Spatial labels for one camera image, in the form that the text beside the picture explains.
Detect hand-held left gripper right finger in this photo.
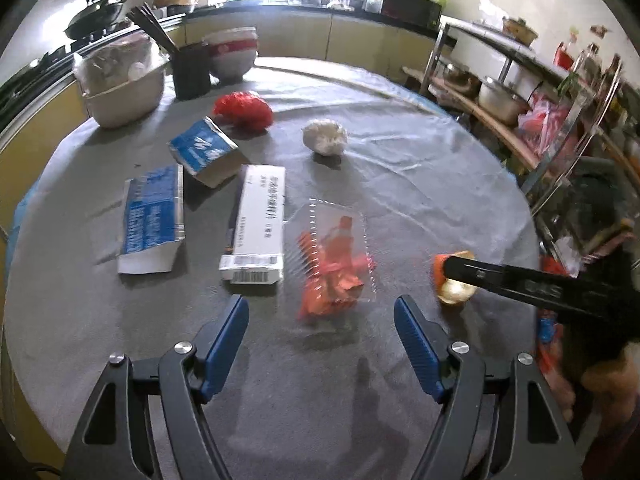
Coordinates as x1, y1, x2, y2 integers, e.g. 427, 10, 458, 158
394, 295, 583, 480

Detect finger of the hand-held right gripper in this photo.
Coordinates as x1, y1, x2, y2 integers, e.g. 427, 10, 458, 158
442, 256, 507, 295

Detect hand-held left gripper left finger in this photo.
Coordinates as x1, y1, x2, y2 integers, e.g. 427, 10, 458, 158
62, 294, 250, 480

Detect orange peel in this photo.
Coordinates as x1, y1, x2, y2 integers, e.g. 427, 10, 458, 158
433, 250, 477, 307

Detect clear plastic clamshell container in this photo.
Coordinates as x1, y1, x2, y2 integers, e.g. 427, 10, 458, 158
295, 198, 379, 322

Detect long white cardboard box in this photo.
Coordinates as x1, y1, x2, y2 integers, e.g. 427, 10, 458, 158
219, 163, 287, 286

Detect blue white milk carton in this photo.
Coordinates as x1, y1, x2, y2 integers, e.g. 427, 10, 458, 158
166, 116, 241, 189

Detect white paper ball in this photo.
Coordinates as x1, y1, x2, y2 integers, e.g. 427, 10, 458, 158
302, 119, 349, 157

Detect person's right hand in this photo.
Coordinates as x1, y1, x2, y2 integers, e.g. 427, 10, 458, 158
581, 352, 640, 403

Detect thin red plastic bag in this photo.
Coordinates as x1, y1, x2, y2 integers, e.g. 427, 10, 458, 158
516, 94, 568, 157

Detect large steel pot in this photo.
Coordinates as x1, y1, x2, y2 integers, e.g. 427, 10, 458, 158
477, 76, 532, 127

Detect metal storage rack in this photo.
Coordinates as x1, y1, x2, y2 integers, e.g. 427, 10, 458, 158
419, 15, 640, 221

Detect blue underlay cloth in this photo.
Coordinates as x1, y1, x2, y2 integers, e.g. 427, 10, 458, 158
4, 160, 521, 271

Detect enamel pot with lid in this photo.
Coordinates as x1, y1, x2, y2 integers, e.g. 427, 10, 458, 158
501, 15, 540, 45

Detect black chopstick holder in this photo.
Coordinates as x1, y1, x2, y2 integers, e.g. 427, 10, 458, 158
169, 41, 212, 101

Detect large bowl with plastic cover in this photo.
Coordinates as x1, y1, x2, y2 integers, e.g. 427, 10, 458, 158
72, 34, 167, 129

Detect microwave oven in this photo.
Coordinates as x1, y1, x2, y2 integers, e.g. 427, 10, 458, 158
366, 0, 444, 29

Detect stacked red white bowls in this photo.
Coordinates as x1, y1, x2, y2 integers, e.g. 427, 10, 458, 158
201, 26, 259, 82

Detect black kitchen countertop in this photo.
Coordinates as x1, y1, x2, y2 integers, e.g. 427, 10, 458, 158
150, 0, 456, 48

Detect bundle of dark chopsticks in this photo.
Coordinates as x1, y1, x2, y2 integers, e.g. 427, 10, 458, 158
126, 2, 180, 56

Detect gas stove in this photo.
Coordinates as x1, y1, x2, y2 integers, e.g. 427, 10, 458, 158
0, 20, 131, 126

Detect black wok with lid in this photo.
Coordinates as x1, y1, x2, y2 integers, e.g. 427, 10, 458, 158
64, 0, 129, 41

